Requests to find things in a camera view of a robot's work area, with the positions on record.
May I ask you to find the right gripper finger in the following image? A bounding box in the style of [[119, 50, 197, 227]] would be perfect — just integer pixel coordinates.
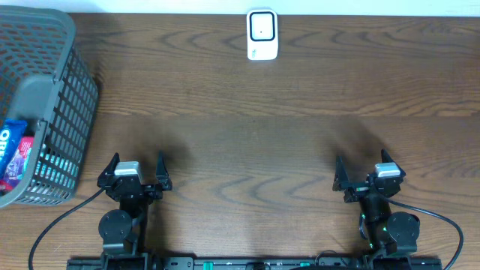
[[332, 156, 350, 191], [381, 148, 394, 164]]

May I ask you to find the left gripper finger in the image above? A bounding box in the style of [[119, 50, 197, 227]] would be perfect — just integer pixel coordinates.
[[97, 153, 120, 184], [155, 151, 173, 191]]

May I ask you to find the pink purple liners pack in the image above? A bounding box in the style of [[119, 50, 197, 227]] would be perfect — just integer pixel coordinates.
[[1, 136, 35, 194]]

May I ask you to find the blue Oreo cookie pack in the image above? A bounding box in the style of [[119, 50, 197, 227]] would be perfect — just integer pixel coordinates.
[[1, 118, 28, 177]]

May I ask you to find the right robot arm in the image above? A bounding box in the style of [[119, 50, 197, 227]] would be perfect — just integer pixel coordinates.
[[332, 149, 420, 269]]

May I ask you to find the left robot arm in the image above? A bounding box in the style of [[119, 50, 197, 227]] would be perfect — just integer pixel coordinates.
[[97, 153, 173, 270]]

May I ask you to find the white barcode scanner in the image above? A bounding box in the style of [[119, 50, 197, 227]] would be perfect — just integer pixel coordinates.
[[246, 9, 279, 61]]

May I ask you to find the grey plastic mesh basket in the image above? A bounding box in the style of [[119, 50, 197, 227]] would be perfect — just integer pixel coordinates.
[[1, 5, 99, 207]]

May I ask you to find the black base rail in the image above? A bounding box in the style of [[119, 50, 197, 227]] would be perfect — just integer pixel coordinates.
[[66, 254, 442, 270]]

